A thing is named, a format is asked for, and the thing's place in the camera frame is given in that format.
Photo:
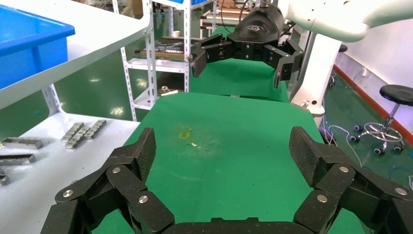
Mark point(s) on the background work table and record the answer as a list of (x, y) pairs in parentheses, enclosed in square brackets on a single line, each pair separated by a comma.
[(206, 14)]

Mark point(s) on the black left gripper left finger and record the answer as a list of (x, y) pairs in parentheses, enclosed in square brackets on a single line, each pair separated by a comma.
[(129, 181)]

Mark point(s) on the white metal shelf rack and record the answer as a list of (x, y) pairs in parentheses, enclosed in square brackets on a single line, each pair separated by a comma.
[(96, 29)]

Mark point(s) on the small black round seat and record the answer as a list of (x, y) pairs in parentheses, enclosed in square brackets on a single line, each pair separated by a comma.
[(343, 48)]

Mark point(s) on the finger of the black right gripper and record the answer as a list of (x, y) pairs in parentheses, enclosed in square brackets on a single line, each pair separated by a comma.
[(209, 51), (284, 61)]

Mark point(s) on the white robot torso column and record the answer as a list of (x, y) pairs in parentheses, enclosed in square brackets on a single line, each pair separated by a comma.
[(317, 64)]

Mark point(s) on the grey toothed metal part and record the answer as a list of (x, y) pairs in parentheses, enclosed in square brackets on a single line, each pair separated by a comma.
[(77, 138), (95, 129), (72, 132)]

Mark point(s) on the stack of metal parts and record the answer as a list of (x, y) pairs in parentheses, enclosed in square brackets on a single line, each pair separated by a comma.
[(161, 48)]

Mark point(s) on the blue plastic bin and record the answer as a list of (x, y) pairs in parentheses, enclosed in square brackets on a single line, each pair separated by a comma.
[(29, 42)]

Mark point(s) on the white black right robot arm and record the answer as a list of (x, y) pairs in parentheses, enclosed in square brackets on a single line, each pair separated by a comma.
[(338, 16)]

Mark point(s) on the white slotted shelf rack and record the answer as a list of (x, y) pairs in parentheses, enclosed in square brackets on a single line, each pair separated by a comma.
[(151, 64)]

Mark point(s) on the small white cup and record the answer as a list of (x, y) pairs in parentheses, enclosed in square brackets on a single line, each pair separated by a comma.
[(176, 34)]

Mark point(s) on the blue storage bin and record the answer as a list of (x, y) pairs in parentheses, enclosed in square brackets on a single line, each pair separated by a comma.
[(197, 2)]

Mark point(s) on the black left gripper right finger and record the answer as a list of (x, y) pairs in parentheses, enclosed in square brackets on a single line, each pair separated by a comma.
[(335, 181)]

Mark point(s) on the green table cloth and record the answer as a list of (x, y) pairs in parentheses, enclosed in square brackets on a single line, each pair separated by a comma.
[(238, 77), (226, 161)]

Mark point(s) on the grey metal rail part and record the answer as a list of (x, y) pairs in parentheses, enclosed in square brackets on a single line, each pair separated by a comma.
[(17, 159), (22, 143)]

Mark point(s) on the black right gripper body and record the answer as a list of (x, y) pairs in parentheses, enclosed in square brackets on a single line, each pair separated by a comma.
[(258, 29)]

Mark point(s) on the black wheeled stool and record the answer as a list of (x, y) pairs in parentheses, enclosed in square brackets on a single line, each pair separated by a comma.
[(398, 93)]

